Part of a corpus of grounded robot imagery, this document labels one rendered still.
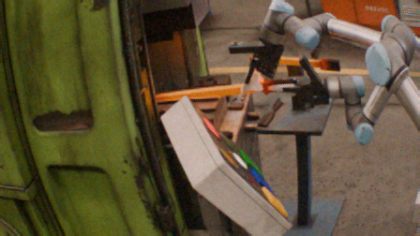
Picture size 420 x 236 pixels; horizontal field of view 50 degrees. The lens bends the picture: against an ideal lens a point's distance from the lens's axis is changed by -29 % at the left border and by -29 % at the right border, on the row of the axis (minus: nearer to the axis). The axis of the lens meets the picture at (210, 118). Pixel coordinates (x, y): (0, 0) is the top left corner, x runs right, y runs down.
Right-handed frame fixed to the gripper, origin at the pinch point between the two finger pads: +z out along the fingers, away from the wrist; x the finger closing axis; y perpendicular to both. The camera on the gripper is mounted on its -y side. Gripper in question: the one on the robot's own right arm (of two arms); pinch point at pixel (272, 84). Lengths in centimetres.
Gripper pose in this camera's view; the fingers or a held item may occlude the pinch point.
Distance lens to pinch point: 191.4
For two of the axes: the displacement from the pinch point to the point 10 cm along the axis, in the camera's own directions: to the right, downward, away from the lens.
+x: 1.8, -4.7, 8.6
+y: 1.8, 8.8, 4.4
